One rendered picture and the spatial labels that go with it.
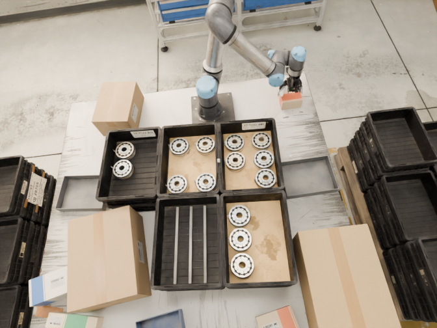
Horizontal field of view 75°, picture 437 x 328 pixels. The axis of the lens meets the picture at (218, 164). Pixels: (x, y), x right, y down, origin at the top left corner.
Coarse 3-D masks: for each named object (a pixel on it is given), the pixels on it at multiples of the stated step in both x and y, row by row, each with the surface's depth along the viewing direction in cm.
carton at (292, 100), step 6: (276, 90) 182; (282, 96) 171; (288, 96) 171; (294, 96) 171; (300, 96) 170; (282, 102) 170; (288, 102) 170; (294, 102) 170; (300, 102) 171; (282, 108) 174; (288, 108) 175; (294, 108) 176
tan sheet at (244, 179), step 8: (224, 136) 156; (248, 136) 155; (248, 144) 153; (224, 152) 152; (240, 152) 151; (248, 152) 150; (256, 152) 150; (272, 152) 149; (248, 160) 148; (264, 160) 148; (248, 168) 146; (256, 168) 146; (272, 168) 145; (232, 176) 145; (240, 176) 145; (248, 176) 144; (232, 184) 143; (240, 184) 143; (248, 184) 143
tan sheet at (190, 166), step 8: (200, 136) 158; (192, 144) 156; (192, 152) 154; (176, 160) 152; (184, 160) 152; (192, 160) 151; (200, 160) 151; (208, 160) 151; (168, 168) 151; (176, 168) 150; (184, 168) 150; (192, 168) 149; (200, 168) 149; (208, 168) 149; (168, 176) 148; (184, 176) 148; (192, 176) 147; (176, 184) 146; (192, 184) 145; (168, 192) 145
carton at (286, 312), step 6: (288, 306) 122; (270, 312) 122; (276, 312) 121; (282, 312) 121; (288, 312) 121; (258, 318) 121; (264, 318) 121; (270, 318) 121; (276, 318) 120; (282, 318) 120; (288, 318) 120; (294, 318) 120; (258, 324) 120; (264, 324) 120; (270, 324) 120; (276, 324) 120; (282, 324) 119; (288, 324) 119; (294, 324) 119
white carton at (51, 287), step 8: (56, 272) 136; (64, 272) 135; (32, 280) 135; (40, 280) 135; (48, 280) 134; (56, 280) 134; (64, 280) 134; (32, 288) 134; (40, 288) 133; (48, 288) 133; (56, 288) 133; (64, 288) 132; (32, 296) 132; (40, 296) 132; (48, 296) 131; (56, 296) 131; (64, 296) 136; (32, 304) 130; (40, 304) 133; (48, 304) 138
